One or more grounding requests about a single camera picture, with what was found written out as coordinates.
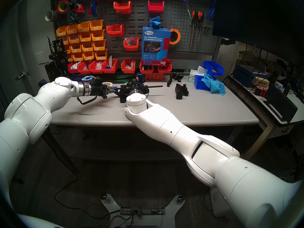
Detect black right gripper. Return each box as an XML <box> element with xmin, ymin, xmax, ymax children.
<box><xmin>127</xmin><ymin>85</ymin><xmax>150</xmax><ymax>97</ymax></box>

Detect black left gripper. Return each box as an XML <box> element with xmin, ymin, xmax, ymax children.
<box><xmin>91</xmin><ymin>84</ymin><xmax>118</xmax><ymax>99</ymax></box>

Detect blue and black bar clamp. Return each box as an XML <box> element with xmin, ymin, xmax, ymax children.
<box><xmin>112</xmin><ymin>73</ymin><xmax>163</xmax><ymax>97</ymax></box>

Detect black notched printed block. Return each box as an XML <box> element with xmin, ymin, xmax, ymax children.
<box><xmin>175</xmin><ymin>83</ymin><xmax>189</xmax><ymax>100</ymax></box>

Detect black hanging clamp tool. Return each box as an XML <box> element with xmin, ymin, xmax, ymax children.
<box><xmin>67</xmin><ymin>0</ymin><xmax>85</xmax><ymax>24</ymax></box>

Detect green cutting mat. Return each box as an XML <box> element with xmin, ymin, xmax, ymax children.
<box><xmin>112</xmin><ymin>74</ymin><xmax>133</xmax><ymax>84</ymax></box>

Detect red bin with manual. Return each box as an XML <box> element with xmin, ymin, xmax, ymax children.
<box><xmin>102</xmin><ymin>59</ymin><xmax>118</xmax><ymax>73</ymax></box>

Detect stack of red bins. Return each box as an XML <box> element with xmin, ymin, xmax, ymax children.
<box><xmin>145</xmin><ymin>73</ymin><xmax>164</xmax><ymax>81</ymax></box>

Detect red bin with screw pack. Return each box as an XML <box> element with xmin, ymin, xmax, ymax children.
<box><xmin>121</xmin><ymin>59</ymin><xmax>136</xmax><ymax>73</ymax></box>

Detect red bin with small bags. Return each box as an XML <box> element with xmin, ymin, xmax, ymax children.
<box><xmin>89</xmin><ymin>60</ymin><xmax>104</xmax><ymax>74</ymax></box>

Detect red bin with red parts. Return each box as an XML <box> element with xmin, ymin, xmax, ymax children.
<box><xmin>157</xmin><ymin>60</ymin><xmax>172</xmax><ymax>74</ymax></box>

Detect yellow bin labelled M4 HEX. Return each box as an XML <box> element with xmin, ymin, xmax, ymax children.
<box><xmin>95</xmin><ymin>49</ymin><xmax>108</xmax><ymax>60</ymax></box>

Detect yellow bin labelled M3-6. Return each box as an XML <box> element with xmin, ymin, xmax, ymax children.
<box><xmin>93</xmin><ymin>39</ymin><xmax>107</xmax><ymax>51</ymax></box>

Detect yellow bin labelled M3-8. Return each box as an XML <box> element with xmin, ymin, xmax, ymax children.
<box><xmin>81</xmin><ymin>41</ymin><xmax>94</xmax><ymax>52</ymax></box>

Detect blue cleaning cloths box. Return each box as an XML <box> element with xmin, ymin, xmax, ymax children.
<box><xmin>142</xmin><ymin>26</ymin><xmax>172</xmax><ymax>66</ymax></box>

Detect yellow bin labelled M3-4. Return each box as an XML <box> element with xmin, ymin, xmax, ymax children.
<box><xmin>91</xmin><ymin>29</ymin><xmax>105</xmax><ymax>41</ymax></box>

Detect Kimtech tissue box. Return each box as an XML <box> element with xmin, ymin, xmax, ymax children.
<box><xmin>189</xmin><ymin>66</ymin><xmax>209</xmax><ymax>83</ymax></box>

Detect yellow bin labelled M3X6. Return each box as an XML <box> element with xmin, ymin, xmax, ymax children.
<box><xmin>90</xmin><ymin>19</ymin><xmax>104</xmax><ymax>31</ymax></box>

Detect orange tape spool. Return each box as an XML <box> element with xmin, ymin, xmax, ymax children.
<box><xmin>169</xmin><ymin>28</ymin><xmax>181</xmax><ymax>45</ymax></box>

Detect crumpled blue microfiber cloth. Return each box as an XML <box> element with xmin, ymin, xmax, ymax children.
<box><xmin>201</xmin><ymin>74</ymin><xmax>226</xmax><ymax>96</ymax></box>

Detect large blue plastic bin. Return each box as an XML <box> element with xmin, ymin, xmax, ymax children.
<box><xmin>204</xmin><ymin>61</ymin><xmax>224</xmax><ymax>76</ymax></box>

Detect orange black screwdriver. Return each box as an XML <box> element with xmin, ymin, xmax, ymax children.
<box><xmin>189</xmin><ymin>11</ymin><xmax>197</xmax><ymax>51</ymax></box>
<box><xmin>197</xmin><ymin>11</ymin><xmax>204</xmax><ymax>51</ymax></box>

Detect red and yellow tape roll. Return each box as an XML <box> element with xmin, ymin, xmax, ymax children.
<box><xmin>57</xmin><ymin>0</ymin><xmax>70</xmax><ymax>14</ymax></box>

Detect dark blue storage bin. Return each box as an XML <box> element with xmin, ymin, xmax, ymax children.
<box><xmin>233</xmin><ymin>64</ymin><xmax>253</xmax><ymax>81</ymax></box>

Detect black power strip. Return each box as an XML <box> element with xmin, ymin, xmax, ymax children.
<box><xmin>120</xmin><ymin>207</ymin><xmax>166</xmax><ymax>215</ymax></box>

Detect small cardboard box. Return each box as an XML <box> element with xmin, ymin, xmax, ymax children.
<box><xmin>253</xmin><ymin>77</ymin><xmax>270</xmax><ymax>88</ymax></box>

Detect large black monitor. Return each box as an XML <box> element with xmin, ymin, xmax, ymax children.
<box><xmin>212</xmin><ymin>0</ymin><xmax>304</xmax><ymax>64</ymax></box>

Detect black flat case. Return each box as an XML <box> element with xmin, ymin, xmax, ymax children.
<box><xmin>264</xmin><ymin>84</ymin><xmax>298</xmax><ymax>123</ymax></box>

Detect black right wrist cables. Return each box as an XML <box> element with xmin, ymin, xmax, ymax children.
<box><xmin>133</xmin><ymin>78</ymin><xmax>149</xmax><ymax>97</ymax></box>

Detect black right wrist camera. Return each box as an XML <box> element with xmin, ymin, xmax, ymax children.
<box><xmin>129</xmin><ymin>75</ymin><xmax>141</xmax><ymax>88</ymax></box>

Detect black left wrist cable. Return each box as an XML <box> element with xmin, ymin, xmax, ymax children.
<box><xmin>76</xmin><ymin>96</ymin><xmax>98</xmax><ymax>105</ymax></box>

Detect red wall bin with bag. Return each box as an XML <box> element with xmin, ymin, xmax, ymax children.
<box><xmin>123</xmin><ymin>38</ymin><xmax>139</xmax><ymax>51</ymax></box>

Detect grey workbench frame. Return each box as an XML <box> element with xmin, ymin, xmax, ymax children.
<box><xmin>36</xmin><ymin>116</ymin><xmax>259</xmax><ymax>176</ymax></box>

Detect black metal frame stand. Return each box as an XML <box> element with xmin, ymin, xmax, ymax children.
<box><xmin>44</xmin><ymin>36</ymin><xmax>69</xmax><ymax>81</ymax></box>

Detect dark pegboard wall panel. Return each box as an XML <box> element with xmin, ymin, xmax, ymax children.
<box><xmin>50</xmin><ymin>0</ymin><xmax>221</xmax><ymax>60</ymax></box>

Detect blue handled hanging tool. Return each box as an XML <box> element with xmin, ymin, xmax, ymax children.
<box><xmin>88</xmin><ymin>0</ymin><xmax>99</xmax><ymax>16</ymax></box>

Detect silver door handle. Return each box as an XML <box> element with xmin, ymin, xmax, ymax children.
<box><xmin>15</xmin><ymin>71</ymin><xmax>31</xmax><ymax>81</ymax></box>

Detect grey duct tape roll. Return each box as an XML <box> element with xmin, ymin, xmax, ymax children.
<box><xmin>45</xmin><ymin>10</ymin><xmax>58</xmax><ymax>22</ymax></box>

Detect purple handled scissors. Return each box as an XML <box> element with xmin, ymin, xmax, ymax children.
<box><xmin>180</xmin><ymin>0</ymin><xmax>192</xmax><ymax>20</ymax></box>

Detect blue handled pliers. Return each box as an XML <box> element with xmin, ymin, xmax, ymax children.
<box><xmin>206</xmin><ymin>0</ymin><xmax>217</xmax><ymax>21</ymax></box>

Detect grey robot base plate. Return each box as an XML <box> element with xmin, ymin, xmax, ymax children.
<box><xmin>101</xmin><ymin>194</ymin><xmax>185</xmax><ymax>228</ymax></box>

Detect black floor cable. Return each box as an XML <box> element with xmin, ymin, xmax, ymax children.
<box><xmin>54</xmin><ymin>156</ymin><xmax>121</xmax><ymax>221</ymax></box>

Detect green floor cable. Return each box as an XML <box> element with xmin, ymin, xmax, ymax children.
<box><xmin>77</xmin><ymin>218</ymin><xmax>107</xmax><ymax>228</ymax></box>

